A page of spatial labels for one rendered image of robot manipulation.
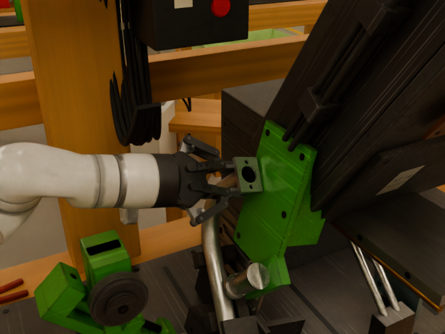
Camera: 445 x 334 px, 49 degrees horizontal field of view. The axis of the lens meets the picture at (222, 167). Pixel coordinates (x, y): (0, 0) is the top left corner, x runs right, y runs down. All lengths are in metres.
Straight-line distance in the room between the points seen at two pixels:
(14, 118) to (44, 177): 0.41
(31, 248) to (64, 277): 2.05
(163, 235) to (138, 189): 0.52
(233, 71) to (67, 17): 0.40
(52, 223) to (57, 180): 2.26
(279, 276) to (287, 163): 0.16
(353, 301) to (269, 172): 0.36
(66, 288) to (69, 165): 0.15
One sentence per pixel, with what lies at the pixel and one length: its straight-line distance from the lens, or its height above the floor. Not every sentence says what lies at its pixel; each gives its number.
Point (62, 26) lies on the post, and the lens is 0.86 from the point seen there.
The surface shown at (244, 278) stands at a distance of 0.73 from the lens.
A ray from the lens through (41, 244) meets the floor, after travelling 2.72.
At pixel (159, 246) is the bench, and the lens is 1.12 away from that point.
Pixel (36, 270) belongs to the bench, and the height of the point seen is 0.88.
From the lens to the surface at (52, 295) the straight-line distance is 0.66.
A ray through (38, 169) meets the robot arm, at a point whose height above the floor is 1.29.
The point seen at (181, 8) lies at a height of 1.41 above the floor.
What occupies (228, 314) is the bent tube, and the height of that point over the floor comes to 0.99.
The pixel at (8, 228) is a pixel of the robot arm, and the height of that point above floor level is 1.22.
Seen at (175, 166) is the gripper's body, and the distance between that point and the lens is 0.66.
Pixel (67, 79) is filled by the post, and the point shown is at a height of 1.29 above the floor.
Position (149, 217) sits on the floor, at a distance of 2.78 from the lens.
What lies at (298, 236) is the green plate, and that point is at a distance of 0.74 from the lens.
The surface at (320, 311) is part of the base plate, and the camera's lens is 0.95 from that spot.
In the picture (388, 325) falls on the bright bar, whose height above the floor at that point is 1.01.
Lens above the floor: 1.56
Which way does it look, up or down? 29 degrees down
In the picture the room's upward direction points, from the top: straight up
